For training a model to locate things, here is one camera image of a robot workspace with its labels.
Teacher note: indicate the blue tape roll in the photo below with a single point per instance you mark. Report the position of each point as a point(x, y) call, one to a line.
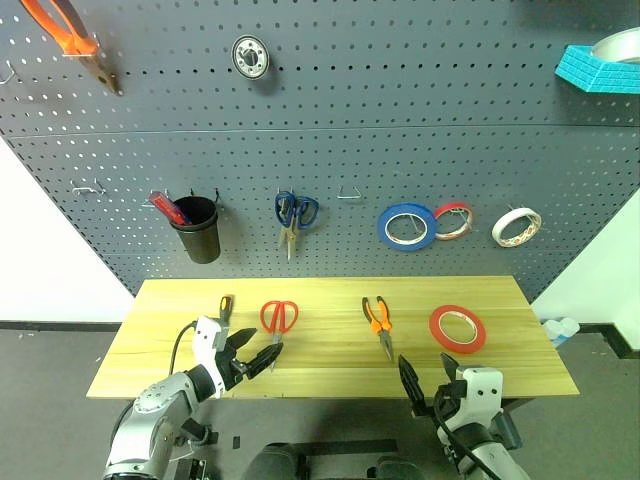
point(385, 232)

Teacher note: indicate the cyan foam block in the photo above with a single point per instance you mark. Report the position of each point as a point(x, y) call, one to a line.
point(595, 72)

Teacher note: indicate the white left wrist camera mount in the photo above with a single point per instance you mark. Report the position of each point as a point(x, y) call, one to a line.
point(205, 345)

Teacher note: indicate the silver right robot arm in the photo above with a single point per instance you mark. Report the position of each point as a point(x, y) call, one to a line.
point(495, 460)

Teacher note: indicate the crumpled white plastic bag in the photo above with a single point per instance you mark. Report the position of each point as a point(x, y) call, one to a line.
point(560, 330)

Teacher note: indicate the silver pegboard hook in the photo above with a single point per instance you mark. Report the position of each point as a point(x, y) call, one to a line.
point(156, 201)
point(87, 189)
point(350, 196)
point(6, 74)

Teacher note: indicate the black plastic cup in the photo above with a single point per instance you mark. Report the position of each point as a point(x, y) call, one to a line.
point(200, 235)

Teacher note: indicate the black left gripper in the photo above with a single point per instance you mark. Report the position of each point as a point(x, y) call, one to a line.
point(228, 367)

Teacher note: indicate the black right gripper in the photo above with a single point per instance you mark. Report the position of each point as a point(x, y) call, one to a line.
point(442, 400)

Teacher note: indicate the red and blue screwdriver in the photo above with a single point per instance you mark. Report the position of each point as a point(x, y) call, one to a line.
point(167, 207)

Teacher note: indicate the yellow and black screwdriver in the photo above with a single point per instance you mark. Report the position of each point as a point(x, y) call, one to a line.
point(226, 306)

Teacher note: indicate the dark rounded shape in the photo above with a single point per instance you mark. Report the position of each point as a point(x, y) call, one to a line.
point(275, 462)
point(405, 470)

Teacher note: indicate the grey pegboard panel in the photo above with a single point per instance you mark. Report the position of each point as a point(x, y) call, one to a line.
point(350, 100)

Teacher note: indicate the thin red tape roll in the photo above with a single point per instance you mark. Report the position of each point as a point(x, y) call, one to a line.
point(462, 229)

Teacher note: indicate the black table base bar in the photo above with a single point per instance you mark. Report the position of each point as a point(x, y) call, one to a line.
point(350, 446)

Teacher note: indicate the silver metal bowl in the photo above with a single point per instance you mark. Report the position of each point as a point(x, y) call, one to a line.
point(620, 47)

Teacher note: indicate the orange and black needle-nose pliers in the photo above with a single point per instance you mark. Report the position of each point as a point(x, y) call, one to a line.
point(378, 325)

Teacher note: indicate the white tape roll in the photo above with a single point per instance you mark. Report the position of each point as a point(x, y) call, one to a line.
point(500, 235)

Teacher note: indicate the round silver metal wheel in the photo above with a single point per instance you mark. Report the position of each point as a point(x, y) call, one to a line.
point(251, 56)

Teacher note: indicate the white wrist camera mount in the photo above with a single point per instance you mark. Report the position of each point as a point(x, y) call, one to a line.
point(205, 345)
point(480, 390)

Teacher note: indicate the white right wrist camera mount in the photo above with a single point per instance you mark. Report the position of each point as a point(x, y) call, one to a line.
point(480, 390)

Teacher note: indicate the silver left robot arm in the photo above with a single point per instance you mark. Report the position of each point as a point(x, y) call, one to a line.
point(150, 420)

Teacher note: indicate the wide red tape roll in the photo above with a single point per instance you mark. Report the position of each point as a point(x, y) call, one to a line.
point(437, 332)

